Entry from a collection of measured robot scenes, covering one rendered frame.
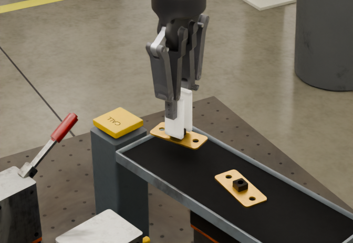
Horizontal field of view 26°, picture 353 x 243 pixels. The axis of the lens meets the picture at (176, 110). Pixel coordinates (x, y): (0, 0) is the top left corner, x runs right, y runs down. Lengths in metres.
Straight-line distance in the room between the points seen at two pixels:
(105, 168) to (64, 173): 0.66
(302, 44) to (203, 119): 1.66
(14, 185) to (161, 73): 0.38
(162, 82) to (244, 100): 2.58
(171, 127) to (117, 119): 0.16
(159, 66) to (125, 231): 0.24
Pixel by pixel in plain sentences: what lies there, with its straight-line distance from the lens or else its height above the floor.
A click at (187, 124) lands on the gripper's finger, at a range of 1.15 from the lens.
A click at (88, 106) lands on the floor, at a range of 3.59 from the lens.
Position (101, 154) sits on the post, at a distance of 1.28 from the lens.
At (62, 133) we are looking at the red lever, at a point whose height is 1.11.
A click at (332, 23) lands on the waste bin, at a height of 0.36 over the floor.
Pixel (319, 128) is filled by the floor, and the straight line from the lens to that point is 3.46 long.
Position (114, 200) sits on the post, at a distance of 1.30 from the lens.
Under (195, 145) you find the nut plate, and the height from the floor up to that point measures 1.19.
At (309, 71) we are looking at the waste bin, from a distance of 3.76.
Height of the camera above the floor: 1.82
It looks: 31 degrees down
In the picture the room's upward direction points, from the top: straight up
